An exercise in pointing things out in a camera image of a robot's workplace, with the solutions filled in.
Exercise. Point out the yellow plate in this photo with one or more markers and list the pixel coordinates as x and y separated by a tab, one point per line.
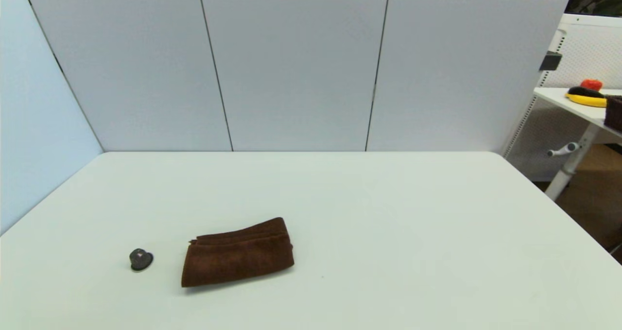
588	101

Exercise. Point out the white side desk top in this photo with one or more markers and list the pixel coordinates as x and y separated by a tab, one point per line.
573	104

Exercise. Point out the white perforated panel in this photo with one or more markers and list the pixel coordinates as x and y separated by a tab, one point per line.
590	48

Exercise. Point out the red round object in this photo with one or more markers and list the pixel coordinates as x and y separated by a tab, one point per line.
591	84

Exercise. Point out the black object on plate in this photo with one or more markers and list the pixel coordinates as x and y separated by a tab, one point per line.
585	92

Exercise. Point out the black clamp block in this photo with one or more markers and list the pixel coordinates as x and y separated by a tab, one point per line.
550	60

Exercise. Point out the dark grey coffee capsule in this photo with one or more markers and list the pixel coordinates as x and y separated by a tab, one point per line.
141	260

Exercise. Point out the white desk leg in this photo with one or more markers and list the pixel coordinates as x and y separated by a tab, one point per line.
571	167

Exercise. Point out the folded brown towel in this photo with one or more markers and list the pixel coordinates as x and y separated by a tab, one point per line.
238	257

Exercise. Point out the dark brown basket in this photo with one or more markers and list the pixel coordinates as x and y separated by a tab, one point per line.
614	113

